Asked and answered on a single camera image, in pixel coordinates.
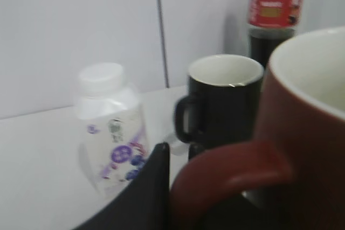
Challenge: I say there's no cola bottle red label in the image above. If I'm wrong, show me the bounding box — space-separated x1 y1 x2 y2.
247 0 303 67

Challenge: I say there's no dark red ceramic mug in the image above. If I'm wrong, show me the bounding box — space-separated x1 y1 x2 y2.
170 27 344 229

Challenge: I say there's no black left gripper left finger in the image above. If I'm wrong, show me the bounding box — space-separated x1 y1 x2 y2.
76 142 170 229

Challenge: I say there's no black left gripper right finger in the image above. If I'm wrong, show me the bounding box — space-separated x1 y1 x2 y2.
188 143 205 161

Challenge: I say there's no glossy black mug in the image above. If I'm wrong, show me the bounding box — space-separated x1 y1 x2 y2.
174 54 264 149

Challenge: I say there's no grey wall cable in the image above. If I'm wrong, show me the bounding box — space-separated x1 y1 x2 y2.
154 0 170 88

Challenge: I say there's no white blueberry yogurt bottle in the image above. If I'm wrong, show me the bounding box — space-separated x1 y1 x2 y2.
76 62 150 197

